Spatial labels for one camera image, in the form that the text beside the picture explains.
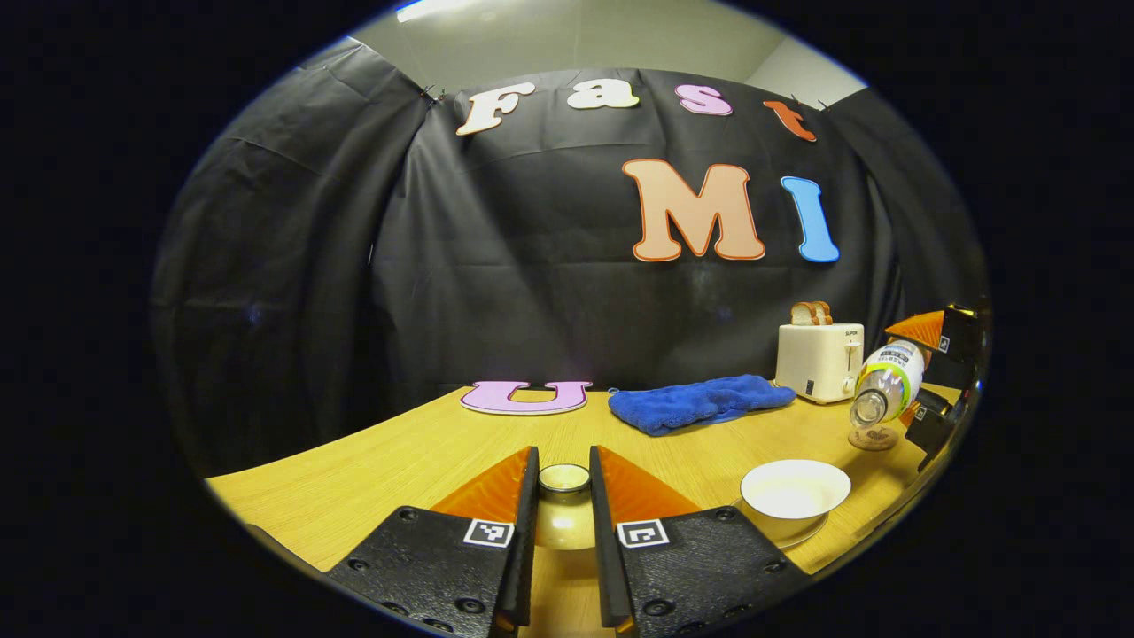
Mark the black backdrop cloth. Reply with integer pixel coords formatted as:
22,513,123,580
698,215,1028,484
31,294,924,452
151,40,989,479

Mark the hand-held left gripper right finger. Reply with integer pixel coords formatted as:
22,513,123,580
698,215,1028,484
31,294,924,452
588,445,812,637

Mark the blue towel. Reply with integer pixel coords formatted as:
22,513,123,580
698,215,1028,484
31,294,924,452
608,374,797,437

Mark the clear water bottle white label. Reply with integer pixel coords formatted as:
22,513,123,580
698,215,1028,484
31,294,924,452
849,340,927,429

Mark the white toaster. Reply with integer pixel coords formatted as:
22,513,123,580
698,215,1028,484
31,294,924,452
775,323,866,405

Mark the pink letter cutout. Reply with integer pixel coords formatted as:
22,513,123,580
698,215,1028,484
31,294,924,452
460,380,593,416

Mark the cream ceramic teacup lid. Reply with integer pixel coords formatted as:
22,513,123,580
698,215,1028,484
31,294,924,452
534,463,597,552

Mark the cream ceramic saucer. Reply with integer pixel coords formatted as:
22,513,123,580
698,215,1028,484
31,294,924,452
735,496,832,550

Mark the cream ceramic teacup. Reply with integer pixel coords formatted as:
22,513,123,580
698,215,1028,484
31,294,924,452
741,459,852,521

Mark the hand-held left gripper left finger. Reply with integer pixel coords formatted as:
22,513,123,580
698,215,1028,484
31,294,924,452
322,445,541,638

